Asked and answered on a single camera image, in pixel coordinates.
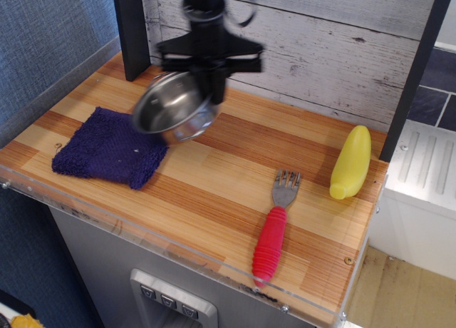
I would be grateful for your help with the yellow black object corner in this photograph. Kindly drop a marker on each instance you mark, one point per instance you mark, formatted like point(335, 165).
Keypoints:
point(11, 318)

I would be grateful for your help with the small stainless steel pot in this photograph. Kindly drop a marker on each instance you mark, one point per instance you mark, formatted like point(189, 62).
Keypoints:
point(173, 110)

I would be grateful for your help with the yellow plastic squeeze bottle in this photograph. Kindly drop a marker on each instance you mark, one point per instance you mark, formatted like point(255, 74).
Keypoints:
point(351, 168)

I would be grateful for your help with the clear acrylic edge guard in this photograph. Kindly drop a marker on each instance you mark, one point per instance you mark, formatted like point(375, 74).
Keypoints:
point(209, 220)

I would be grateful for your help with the grey toy fridge cabinet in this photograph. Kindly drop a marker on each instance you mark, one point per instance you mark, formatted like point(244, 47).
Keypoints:
point(105, 249)

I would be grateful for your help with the dark right shelf post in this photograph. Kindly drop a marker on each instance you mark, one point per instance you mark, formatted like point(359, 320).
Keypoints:
point(420, 61)

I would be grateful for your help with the dark shelf post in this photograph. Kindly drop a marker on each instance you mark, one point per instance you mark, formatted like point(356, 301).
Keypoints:
point(420, 61)
point(133, 37)

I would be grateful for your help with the silver dispenser button panel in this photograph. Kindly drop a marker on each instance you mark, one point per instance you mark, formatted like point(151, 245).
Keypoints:
point(161, 304)

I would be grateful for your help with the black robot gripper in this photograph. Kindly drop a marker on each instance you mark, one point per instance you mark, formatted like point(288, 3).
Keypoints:
point(209, 47)

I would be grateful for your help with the purple blue knitted cloth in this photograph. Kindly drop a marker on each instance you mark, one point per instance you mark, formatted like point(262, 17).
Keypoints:
point(108, 147)

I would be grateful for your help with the red handled metal fork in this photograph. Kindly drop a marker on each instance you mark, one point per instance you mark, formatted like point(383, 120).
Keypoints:
point(267, 252)

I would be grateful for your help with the dark left shelf post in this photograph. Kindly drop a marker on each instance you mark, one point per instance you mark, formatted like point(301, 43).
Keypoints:
point(133, 37)

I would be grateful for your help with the white toy sink drainboard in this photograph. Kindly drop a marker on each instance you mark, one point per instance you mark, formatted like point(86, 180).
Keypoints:
point(415, 216)

